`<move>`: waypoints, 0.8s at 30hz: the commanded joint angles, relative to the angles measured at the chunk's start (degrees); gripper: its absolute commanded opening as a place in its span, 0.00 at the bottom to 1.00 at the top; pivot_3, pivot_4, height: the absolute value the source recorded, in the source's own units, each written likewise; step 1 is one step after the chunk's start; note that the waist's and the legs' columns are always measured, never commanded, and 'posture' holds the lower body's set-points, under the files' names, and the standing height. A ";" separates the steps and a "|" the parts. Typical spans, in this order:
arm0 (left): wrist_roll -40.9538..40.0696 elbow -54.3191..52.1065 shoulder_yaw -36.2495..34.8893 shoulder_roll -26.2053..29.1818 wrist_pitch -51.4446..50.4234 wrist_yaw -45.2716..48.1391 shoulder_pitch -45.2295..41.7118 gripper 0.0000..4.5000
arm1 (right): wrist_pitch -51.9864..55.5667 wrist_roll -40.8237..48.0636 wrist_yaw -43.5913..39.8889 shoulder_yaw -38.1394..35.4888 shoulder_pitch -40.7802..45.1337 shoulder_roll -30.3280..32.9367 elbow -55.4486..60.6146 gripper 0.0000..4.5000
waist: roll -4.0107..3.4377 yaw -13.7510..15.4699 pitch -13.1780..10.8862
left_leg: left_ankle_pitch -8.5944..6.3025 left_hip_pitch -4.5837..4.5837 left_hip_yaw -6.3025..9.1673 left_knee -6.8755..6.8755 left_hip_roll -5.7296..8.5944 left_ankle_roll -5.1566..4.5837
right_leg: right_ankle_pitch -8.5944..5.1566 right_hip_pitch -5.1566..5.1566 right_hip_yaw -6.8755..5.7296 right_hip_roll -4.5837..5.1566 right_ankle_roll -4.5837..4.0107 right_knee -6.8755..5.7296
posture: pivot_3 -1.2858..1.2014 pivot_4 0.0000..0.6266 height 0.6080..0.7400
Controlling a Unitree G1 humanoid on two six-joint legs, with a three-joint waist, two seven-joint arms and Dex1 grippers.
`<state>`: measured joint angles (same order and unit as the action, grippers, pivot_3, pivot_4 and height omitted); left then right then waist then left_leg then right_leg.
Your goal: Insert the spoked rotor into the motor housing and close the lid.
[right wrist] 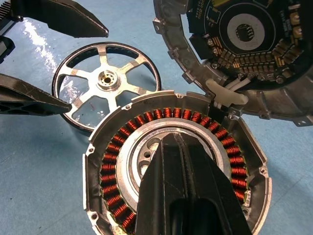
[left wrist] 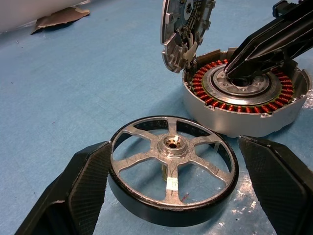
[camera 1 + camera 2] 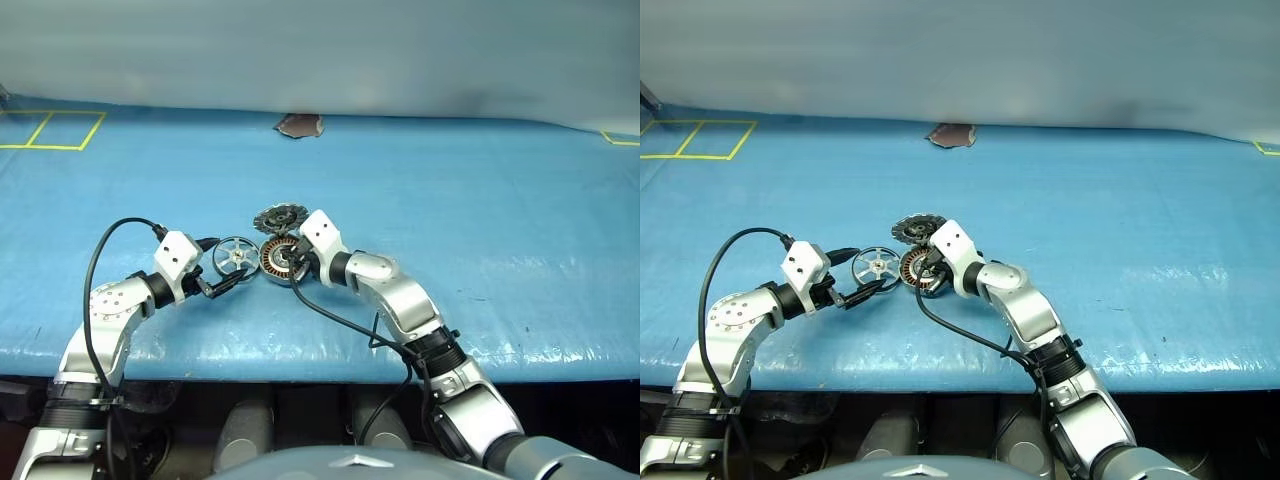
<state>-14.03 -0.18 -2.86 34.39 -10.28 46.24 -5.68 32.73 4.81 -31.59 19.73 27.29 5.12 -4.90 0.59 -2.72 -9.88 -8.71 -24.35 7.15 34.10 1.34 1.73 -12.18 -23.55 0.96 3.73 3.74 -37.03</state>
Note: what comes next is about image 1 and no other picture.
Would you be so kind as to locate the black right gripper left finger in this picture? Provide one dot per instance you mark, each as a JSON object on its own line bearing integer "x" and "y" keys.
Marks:
{"x": 161, "y": 176}

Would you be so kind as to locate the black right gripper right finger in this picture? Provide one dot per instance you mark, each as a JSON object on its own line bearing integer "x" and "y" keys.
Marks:
{"x": 212, "y": 186}

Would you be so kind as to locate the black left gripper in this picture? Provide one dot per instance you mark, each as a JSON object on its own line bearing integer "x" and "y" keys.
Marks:
{"x": 6, "y": 49}

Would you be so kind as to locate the motor housing with copper windings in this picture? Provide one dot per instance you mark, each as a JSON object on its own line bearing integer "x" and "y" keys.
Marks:
{"x": 122, "y": 171}

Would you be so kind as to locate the silver spoked rotor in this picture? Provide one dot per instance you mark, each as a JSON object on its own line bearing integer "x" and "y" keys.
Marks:
{"x": 110, "y": 85}

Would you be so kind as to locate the motor lid with circuit board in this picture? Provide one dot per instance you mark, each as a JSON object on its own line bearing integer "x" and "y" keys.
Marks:
{"x": 281, "y": 98}

